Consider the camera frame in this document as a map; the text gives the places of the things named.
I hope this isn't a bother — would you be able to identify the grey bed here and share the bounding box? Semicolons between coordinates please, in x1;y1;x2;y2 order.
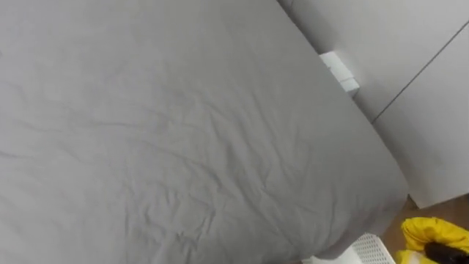
0;0;410;264

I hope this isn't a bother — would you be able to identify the yellow cloth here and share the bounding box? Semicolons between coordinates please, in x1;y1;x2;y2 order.
394;216;469;264

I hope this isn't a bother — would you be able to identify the small white box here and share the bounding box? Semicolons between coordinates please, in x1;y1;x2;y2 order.
319;51;361;98

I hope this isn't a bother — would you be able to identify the white wardrobe cabinet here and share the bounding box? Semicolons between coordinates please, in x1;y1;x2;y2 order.
277;0;469;210

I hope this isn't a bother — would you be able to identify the white perforated basket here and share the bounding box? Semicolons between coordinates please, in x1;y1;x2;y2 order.
301;232;397;264

